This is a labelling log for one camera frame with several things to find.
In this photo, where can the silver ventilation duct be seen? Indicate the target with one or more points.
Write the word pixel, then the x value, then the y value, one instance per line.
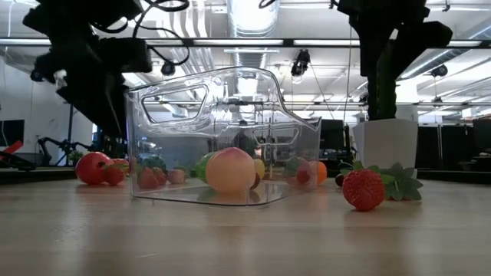
pixel 251 19

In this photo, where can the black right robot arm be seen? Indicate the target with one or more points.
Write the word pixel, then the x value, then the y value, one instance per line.
pixel 383 9

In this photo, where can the small red berry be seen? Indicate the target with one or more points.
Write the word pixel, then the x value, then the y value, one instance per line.
pixel 303 176

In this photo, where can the clear plastic container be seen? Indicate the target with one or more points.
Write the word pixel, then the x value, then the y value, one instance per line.
pixel 180 130

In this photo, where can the green toy lime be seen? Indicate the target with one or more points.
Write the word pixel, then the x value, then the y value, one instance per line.
pixel 201 168

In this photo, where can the red toy apple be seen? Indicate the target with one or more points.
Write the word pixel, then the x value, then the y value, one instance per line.
pixel 90 168

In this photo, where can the orange toy fruit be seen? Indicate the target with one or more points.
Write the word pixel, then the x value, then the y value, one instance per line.
pixel 323 172

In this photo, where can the white plant pot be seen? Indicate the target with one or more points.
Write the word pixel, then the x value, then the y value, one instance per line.
pixel 383 145

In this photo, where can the background black robot arm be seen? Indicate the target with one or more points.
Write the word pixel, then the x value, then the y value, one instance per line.
pixel 65 145

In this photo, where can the yellow toy pineapple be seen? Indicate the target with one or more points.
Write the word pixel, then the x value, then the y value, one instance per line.
pixel 260 168

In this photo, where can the dark red cherry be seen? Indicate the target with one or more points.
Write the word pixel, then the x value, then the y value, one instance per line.
pixel 339 181

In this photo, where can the black wall screen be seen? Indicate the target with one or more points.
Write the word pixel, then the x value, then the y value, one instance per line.
pixel 11 132

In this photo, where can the small pink fruit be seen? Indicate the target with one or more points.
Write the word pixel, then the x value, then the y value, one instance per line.
pixel 176 177

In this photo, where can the green cactus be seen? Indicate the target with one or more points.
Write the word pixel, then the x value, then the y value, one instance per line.
pixel 385 103

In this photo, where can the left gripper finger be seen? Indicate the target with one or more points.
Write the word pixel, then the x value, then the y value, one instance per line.
pixel 120 115
pixel 97 111

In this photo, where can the black hanging camera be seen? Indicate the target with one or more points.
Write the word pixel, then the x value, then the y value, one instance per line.
pixel 439 71
pixel 168 68
pixel 301 63

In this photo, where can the black monitor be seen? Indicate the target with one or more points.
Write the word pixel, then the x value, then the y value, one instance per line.
pixel 331 134

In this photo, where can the red bar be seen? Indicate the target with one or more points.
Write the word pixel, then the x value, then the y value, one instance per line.
pixel 13 147

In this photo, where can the pink toy peach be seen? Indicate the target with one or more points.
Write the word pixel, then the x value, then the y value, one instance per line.
pixel 230 170

